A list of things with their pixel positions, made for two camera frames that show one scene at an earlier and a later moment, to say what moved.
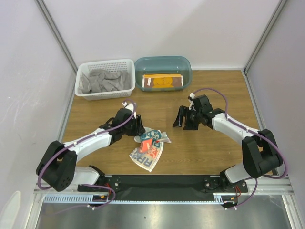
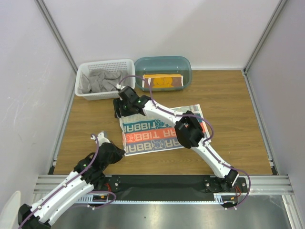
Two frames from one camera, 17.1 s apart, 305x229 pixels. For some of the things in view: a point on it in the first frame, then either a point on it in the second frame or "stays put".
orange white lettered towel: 147,154 to 143,134
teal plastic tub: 162,73 stays put
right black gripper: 188,118 to 118,109
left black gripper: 138,129 to 119,154
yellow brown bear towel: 162,80 stays put
